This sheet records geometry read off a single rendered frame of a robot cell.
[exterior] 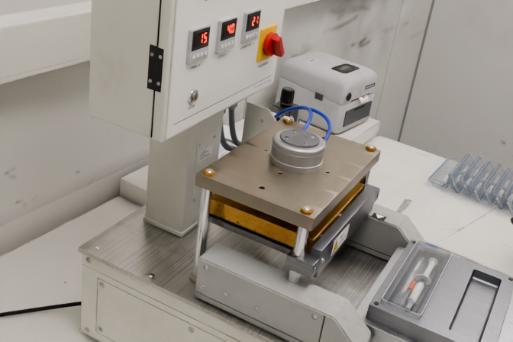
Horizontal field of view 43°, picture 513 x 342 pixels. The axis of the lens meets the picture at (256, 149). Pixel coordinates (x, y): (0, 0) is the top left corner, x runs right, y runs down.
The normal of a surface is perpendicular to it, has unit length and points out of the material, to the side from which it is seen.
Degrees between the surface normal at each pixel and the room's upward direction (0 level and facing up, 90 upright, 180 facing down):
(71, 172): 90
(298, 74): 86
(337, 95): 88
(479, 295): 0
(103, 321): 90
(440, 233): 0
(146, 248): 0
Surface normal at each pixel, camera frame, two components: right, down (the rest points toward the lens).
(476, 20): -0.54, 0.30
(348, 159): 0.13, -0.89
